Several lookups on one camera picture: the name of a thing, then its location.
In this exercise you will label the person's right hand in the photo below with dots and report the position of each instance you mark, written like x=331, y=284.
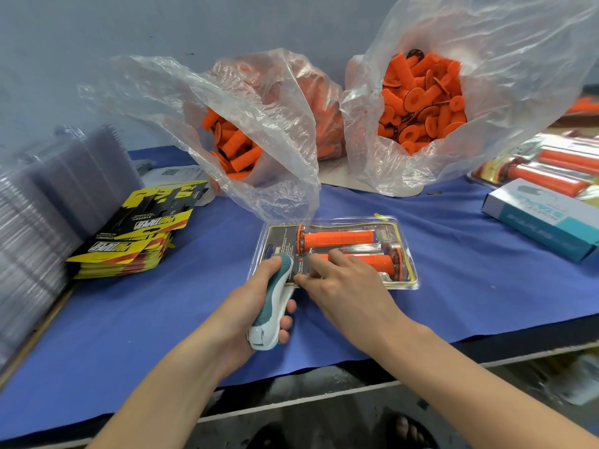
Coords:
x=360, y=299

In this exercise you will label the small yellow scrap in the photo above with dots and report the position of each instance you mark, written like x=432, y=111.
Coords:
x=382, y=219

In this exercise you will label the person's right forearm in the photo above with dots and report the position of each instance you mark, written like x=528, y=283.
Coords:
x=487, y=393

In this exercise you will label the yellow black backing card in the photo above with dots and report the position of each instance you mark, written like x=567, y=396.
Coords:
x=273, y=240

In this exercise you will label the teal white cardboard box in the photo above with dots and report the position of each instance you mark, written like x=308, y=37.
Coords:
x=543, y=219

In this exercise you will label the person's left forearm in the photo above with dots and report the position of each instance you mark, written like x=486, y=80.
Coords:
x=154, y=407

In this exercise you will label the stack of clear blister shells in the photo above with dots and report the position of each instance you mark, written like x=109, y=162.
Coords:
x=47, y=219

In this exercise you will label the teal hand stapler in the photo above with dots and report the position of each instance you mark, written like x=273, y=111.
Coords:
x=273, y=299

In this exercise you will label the person's foot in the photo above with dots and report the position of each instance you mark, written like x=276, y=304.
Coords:
x=265, y=437
x=410, y=433

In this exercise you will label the large clear plastic bag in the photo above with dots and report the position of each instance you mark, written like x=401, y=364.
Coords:
x=533, y=60

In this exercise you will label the white printed paper sheet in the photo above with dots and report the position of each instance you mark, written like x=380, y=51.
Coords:
x=168, y=173

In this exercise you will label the person's left foot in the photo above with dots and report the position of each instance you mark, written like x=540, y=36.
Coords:
x=265, y=437

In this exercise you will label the person's left hand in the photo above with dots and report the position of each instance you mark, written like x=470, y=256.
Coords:
x=234, y=318

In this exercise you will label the stack of yellow black cards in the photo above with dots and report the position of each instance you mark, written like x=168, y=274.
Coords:
x=140, y=229

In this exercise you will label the person's right foot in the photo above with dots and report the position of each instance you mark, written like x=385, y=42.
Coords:
x=410, y=433

